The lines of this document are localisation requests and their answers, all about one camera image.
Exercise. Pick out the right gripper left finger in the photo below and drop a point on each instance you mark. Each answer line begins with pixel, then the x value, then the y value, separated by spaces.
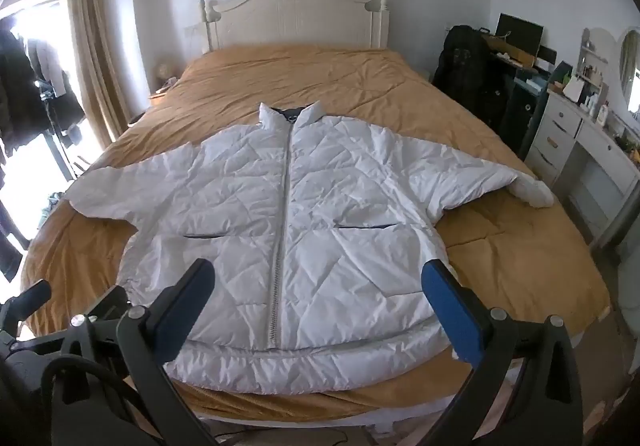
pixel 150 337

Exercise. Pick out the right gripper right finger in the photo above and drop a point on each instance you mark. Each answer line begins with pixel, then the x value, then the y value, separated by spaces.
pixel 545 407

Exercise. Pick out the white quilted puffer jacket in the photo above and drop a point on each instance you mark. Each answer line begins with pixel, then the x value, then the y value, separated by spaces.
pixel 317 228

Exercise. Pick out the white vanity dresser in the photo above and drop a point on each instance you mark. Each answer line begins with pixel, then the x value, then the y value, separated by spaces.
pixel 574 150

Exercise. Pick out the wooden nightstand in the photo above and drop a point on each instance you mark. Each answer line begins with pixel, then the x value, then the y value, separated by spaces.
pixel 159 95

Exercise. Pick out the woven ball lamp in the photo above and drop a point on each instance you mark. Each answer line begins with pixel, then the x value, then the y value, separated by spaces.
pixel 165 70

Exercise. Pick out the beige window curtain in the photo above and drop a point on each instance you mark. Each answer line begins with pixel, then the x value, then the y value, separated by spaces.
pixel 100 91

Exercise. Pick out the black backpack on desk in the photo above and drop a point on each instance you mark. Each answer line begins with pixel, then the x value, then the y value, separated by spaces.
pixel 466 66

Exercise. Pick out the cream wooden headboard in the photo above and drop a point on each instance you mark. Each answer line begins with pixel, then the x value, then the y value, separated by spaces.
pixel 360 24

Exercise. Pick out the oval vanity mirror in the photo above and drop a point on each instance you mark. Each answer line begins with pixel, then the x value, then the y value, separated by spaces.
pixel 628 63

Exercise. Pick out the black computer monitor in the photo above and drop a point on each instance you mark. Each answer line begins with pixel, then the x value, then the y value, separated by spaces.
pixel 519 33

